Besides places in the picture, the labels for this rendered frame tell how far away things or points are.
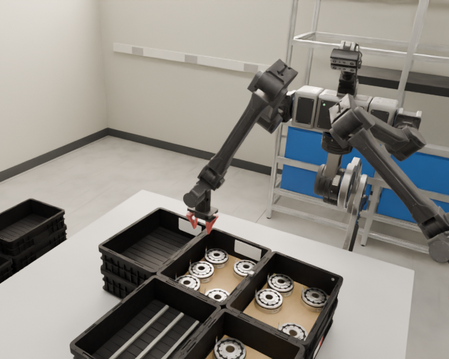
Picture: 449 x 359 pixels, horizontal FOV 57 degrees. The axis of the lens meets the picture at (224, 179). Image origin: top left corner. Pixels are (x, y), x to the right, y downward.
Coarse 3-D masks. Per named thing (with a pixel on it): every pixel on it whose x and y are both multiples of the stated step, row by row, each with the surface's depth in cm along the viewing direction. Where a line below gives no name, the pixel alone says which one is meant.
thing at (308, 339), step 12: (276, 252) 171; (264, 264) 163; (252, 276) 156; (336, 276) 159; (240, 288) 150; (336, 288) 153; (240, 312) 139; (324, 312) 141; (264, 324) 135; (288, 336) 131; (312, 336) 132
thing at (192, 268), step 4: (192, 264) 171; (196, 264) 172; (204, 264) 172; (208, 264) 172; (192, 268) 169; (208, 268) 170; (212, 268) 170; (192, 272) 167; (196, 272) 167; (204, 272) 167; (208, 272) 167; (212, 272) 168; (196, 276) 165; (200, 276) 165; (204, 276) 165
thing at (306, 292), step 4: (308, 288) 162; (312, 288) 162; (316, 288) 162; (304, 292) 160; (308, 292) 160; (320, 292) 160; (324, 292) 161; (304, 296) 158; (308, 296) 158; (324, 296) 159; (328, 296) 159; (304, 300) 156; (308, 300) 157; (312, 300) 156; (320, 300) 156; (324, 300) 157; (312, 304) 154; (316, 304) 154; (320, 304) 154; (324, 304) 155
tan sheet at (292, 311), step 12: (264, 288) 165; (300, 288) 166; (252, 300) 159; (288, 300) 160; (300, 300) 161; (252, 312) 153; (288, 312) 154; (300, 312) 155; (312, 312) 155; (276, 324) 149; (300, 324) 149; (312, 324) 150
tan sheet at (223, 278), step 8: (232, 256) 183; (232, 264) 178; (216, 272) 173; (224, 272) 173; (232, 272) 173; (216, 280) 168; (224, 280) 168; (232, 280) 169; (200, 288) 163; (208, 288) 163; (224, 288) 164; (232, 288) 164
